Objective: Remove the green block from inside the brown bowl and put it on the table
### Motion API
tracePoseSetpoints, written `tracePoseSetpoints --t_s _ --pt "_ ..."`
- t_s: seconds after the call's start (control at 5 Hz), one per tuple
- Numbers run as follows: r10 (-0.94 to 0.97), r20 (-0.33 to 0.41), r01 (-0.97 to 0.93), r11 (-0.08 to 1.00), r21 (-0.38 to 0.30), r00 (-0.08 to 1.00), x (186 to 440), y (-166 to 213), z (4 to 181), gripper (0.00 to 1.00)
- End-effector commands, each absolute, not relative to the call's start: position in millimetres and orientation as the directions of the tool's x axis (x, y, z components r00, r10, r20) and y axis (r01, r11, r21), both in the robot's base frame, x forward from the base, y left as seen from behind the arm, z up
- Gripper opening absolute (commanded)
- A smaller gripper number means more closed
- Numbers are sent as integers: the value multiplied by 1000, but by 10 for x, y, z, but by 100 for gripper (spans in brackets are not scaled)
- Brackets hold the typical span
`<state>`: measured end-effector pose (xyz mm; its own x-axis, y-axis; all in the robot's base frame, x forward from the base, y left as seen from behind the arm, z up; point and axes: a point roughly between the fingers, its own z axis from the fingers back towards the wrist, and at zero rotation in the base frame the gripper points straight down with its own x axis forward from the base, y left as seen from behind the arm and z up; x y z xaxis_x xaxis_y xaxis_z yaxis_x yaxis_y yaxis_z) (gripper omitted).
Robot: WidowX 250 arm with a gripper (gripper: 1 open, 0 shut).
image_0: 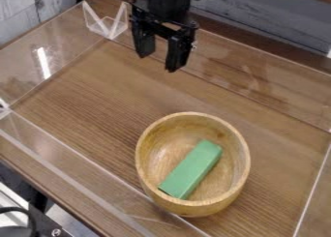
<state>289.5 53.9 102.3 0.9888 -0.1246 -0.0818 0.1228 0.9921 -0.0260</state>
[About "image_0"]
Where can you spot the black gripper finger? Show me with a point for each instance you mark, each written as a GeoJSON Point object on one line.
{"type": "Point", "coordinates": [143, 38]}
{"type": "Point", "coordinates": [178, 53]}

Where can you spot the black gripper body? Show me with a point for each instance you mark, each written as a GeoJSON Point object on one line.
{"type": "Point", "coordinates": [167, 17]}

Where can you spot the wooden brown bowl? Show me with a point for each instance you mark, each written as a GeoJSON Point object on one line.
{"type": "Point", "coordinates": [163, 145]}

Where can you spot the green rectangular block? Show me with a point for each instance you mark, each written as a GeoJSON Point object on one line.
{"type": "Point", "coordinates": [191, 170]}

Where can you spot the clear acrylic corner bracket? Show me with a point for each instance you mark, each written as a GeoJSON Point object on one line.
{"type": "Point", "coordinates": [107, 26]}

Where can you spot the clear acrylic enclosure walls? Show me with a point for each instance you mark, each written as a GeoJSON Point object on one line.
{"type": "Point", "coordinates": [82, 95]}

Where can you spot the black table mount bracket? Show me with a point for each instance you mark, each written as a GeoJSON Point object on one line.
{"type": "Point", "coordinates": [47, 228]}

